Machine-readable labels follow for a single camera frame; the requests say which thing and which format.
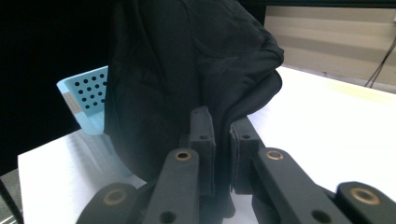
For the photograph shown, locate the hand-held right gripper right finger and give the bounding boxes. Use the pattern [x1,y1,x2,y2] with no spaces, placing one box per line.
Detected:
[229,116,266,195]

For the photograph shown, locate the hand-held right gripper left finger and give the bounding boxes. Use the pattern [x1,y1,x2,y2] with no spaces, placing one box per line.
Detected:
[178,105,217,197]

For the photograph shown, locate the white table sheet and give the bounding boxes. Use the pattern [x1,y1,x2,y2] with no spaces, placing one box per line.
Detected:
[17,65,396,224]

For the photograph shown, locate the black hanging wall cable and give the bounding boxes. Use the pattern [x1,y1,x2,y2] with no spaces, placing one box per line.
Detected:
[363,40,396,89]

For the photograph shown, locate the wooden table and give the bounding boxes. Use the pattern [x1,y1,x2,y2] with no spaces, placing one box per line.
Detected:
[281,63,396,98]

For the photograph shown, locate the light blue perforated plastic basket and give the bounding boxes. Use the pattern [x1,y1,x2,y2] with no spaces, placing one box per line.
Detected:
[55,64,110,136]

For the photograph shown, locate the black pants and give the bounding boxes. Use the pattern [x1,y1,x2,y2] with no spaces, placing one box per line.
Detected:
[104,0,285,218]

